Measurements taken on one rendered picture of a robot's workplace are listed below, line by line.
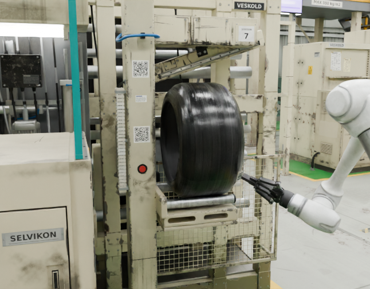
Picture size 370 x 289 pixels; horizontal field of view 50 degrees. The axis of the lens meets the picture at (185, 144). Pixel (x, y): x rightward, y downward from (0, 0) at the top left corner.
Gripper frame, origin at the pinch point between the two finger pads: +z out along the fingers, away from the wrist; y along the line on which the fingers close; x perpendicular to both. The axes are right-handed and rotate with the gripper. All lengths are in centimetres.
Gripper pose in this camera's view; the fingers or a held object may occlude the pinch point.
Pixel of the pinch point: (249, 179)
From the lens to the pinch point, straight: 183.3
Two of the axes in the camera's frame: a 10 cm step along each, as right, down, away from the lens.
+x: 5.5, -4.6, 6.9
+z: -8.2, -4.4, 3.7
